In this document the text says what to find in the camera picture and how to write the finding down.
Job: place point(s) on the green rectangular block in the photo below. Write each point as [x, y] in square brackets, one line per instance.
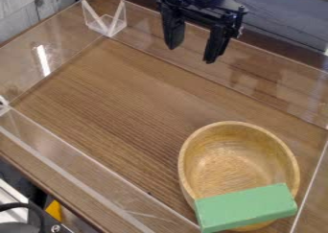
[244, 208]

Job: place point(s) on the brown wooden bowl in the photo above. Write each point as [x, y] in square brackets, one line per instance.
[232, 156]

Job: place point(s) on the clear acrylic corner bracket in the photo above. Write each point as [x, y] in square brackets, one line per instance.
[106, 24]

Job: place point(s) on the clear acrylic enclosure wall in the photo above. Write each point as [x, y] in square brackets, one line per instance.
[102, 107]

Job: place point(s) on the yellow black clamp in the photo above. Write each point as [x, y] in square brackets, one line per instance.
[54, 210]

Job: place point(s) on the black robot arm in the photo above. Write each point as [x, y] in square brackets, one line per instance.
[220, 15]

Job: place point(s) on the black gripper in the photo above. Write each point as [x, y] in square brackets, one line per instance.
[223, 31]

